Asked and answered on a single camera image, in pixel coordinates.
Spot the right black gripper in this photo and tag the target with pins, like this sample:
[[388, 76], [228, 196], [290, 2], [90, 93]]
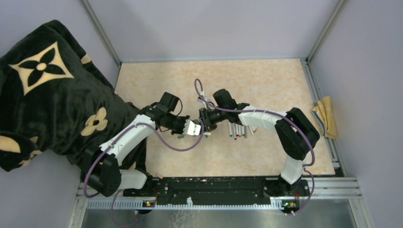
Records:
[[205, 117]]

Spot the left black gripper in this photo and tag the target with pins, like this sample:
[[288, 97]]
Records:
[[182, 126]]

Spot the blue tip acrylic marker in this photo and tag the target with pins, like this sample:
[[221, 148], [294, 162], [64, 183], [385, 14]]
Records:
[[235, 131]]

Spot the green cap white marker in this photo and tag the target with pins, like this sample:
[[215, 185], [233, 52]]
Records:
[[230, 129]]

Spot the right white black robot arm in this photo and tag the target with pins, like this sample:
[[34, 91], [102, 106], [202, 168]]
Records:
[[296, 133]]

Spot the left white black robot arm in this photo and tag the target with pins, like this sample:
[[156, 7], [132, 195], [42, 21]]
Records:
[[100, 168]]

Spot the yellow folded cloth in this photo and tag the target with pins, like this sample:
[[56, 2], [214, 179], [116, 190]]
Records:
[[323, 113]]

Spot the black floral plush blanket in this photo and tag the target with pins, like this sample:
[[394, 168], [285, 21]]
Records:
[[53, 97]]

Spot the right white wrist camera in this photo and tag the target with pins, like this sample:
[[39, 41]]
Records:
[[202, 98]]

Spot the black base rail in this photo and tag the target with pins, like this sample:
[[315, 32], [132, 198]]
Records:
[[217, 191]]

